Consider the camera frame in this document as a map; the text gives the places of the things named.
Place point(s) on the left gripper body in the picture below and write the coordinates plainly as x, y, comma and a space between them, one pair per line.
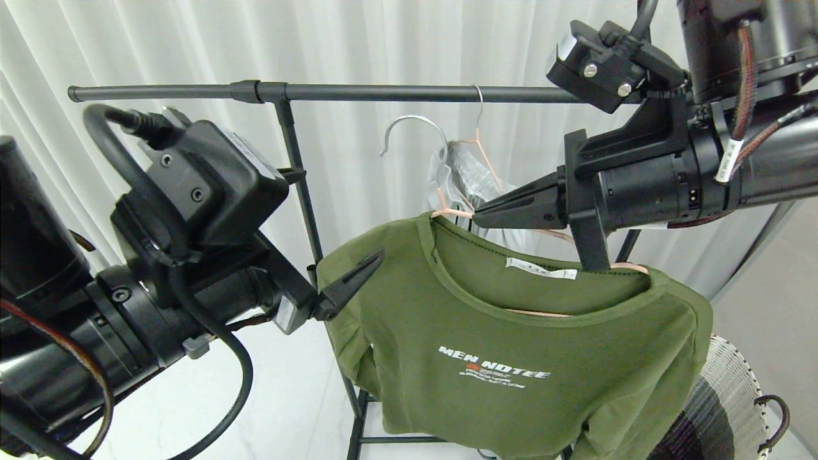
281, 287

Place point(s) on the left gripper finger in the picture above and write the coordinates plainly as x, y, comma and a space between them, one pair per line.
293, 176
351, 281

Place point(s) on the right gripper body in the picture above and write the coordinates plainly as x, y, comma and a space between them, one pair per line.
645, 191

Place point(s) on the green garment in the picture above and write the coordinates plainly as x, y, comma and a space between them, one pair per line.
447, 319

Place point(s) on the pink clothes hanger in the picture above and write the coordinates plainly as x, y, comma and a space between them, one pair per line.
441, 207
487, 156

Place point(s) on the pale grey shorts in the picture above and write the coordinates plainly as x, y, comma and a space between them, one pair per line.
473, 179

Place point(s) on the black clothes rack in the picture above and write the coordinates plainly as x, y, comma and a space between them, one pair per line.
383, 93

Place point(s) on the white laundry basket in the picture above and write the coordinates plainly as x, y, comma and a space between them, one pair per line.
728, 396

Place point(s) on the white curtain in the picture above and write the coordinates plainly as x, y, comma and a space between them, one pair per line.
192, 45

